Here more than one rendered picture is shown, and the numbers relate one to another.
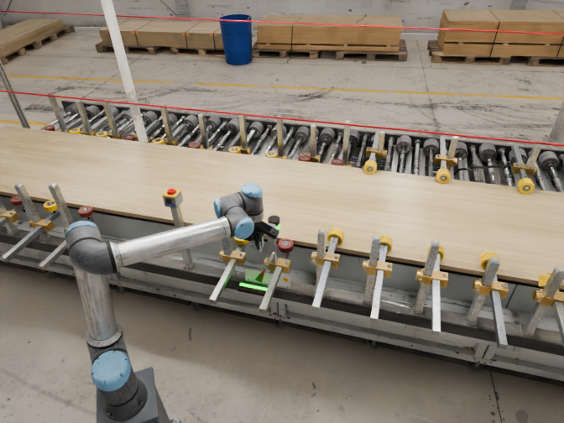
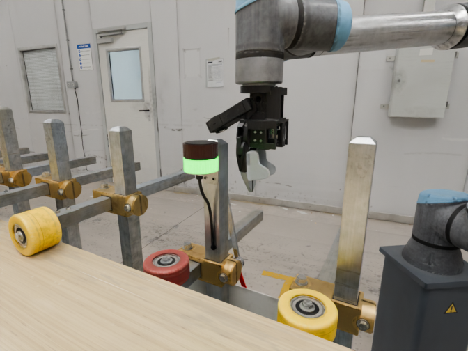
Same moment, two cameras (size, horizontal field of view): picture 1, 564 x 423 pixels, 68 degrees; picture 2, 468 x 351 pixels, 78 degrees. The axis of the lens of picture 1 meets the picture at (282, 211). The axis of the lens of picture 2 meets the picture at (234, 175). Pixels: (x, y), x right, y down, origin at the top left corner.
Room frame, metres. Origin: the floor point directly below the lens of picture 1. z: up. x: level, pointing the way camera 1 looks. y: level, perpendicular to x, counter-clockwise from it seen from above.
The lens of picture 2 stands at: (2.06, 0.19, 1.18)
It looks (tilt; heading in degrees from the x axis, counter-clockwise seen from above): 14 degrees down; 191
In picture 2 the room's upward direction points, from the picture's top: straight up
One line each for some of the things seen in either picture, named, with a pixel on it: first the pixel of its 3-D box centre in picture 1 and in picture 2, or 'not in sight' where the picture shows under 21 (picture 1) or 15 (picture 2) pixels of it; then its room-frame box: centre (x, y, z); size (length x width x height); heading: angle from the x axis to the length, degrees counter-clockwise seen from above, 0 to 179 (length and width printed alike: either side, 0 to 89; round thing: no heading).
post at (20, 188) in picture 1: (34, 216); not in sight; (1.99, 1.49, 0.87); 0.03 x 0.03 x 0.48; 73
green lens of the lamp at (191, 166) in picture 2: not in sight; (200, 164); (1.59, 0.04, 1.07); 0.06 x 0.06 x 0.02
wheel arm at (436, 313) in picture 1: (436, 287); (28, 170); (1.25, -0.68, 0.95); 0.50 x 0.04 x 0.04; 163
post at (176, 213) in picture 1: (181, 237); not in sight; (1.70, 0.54, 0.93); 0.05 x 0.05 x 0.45; 73
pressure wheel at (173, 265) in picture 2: (285, 250); (168, 285); (1.63, -0.01, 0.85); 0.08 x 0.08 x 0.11
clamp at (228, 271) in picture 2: (277, 263); (207, 264); (1.54, 0.03, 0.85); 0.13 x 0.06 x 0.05; 73
